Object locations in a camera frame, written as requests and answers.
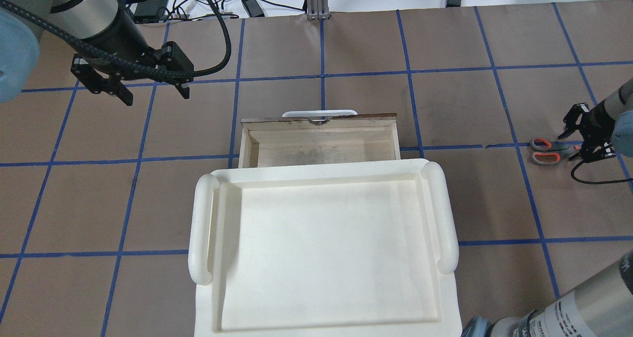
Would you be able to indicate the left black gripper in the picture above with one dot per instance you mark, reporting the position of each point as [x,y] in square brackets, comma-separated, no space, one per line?
[120,36]

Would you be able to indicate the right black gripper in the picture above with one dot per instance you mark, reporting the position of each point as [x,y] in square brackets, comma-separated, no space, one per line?
[599,122]

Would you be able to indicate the orange grey scissors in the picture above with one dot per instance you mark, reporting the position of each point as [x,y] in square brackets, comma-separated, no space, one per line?
[547,153]

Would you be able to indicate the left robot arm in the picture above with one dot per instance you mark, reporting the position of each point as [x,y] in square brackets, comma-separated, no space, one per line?
[104,24]

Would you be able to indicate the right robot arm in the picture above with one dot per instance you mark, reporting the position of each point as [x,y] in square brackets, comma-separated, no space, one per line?
[601,306]

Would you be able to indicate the wooden drawer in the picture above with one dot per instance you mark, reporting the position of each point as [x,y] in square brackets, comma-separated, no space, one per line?
[318,140]

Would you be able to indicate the white plastic tray box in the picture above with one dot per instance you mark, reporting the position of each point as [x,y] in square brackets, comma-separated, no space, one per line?
[365,249]

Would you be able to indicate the white drawer handle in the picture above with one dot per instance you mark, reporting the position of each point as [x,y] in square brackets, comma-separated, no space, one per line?
[320,113]

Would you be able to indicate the aluminium frame post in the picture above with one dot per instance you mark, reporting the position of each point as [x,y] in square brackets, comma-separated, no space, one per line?
[317,10]

